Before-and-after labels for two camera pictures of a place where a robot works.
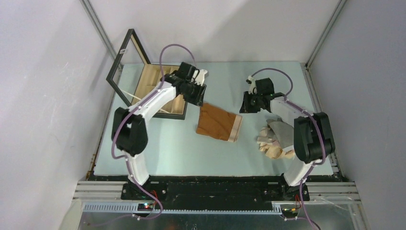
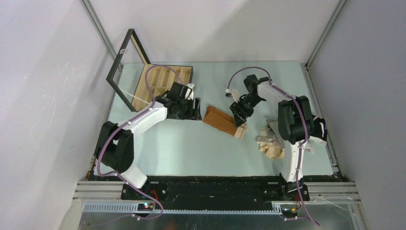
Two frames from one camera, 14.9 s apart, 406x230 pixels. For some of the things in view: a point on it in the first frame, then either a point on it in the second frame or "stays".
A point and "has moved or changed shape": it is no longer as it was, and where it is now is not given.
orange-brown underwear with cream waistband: [215, 122] has moved or changed shape
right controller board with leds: [289, 212] stays
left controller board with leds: [145, 207] stays
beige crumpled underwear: [269, 144] stays
